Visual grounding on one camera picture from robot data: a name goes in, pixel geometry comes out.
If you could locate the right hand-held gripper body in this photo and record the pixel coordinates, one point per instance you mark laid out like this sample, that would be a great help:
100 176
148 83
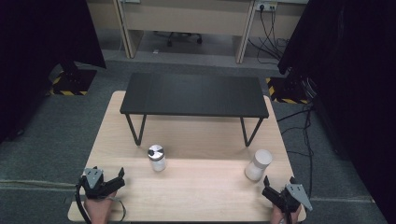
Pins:
294 196

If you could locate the white power strip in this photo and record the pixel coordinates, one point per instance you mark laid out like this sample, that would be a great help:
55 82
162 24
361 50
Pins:
266 5

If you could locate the white plastic bottle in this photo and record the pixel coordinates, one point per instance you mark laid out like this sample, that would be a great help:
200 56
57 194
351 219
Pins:
258 165

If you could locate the black office chair base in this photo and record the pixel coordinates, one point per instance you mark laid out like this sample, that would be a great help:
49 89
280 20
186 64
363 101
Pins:
183 38

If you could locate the black curtain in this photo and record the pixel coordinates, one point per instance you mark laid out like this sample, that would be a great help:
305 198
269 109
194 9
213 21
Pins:
40 62
351 93

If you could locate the white shaker bottle silver lid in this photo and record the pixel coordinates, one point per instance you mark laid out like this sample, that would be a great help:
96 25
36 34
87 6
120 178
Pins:
157 158

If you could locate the beige office desk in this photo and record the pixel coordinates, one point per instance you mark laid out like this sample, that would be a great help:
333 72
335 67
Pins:
186 18

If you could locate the stand base with striped tape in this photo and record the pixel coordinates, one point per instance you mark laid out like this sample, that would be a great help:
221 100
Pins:
286 90
73 82

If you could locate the person's left hand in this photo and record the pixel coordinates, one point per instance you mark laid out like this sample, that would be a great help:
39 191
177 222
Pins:
99 209

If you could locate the black shelf riser metal legs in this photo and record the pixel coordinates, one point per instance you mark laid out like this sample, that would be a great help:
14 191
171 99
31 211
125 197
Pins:
193 95

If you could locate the person's right hand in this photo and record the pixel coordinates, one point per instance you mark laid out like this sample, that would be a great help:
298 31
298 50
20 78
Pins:
278 216

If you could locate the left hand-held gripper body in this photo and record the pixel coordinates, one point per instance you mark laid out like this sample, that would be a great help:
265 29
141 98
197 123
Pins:
93 183

